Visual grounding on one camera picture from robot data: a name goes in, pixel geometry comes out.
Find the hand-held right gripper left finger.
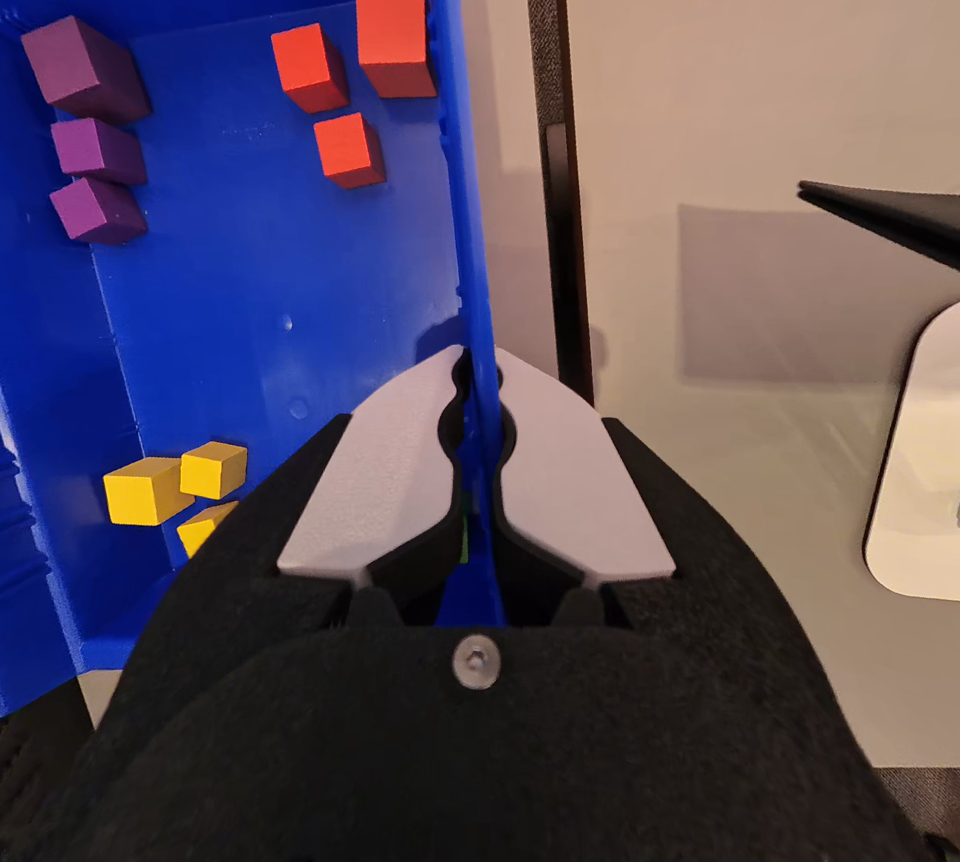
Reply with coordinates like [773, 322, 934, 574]
[276, 343, 472, 616]

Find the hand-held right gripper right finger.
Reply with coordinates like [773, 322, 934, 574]
[491, 347, 678, 617]

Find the blue plastic bin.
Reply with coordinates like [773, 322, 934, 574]
[0, 0, 505, 717]

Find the white board stand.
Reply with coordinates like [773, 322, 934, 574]
[862, 302, 960, 602]

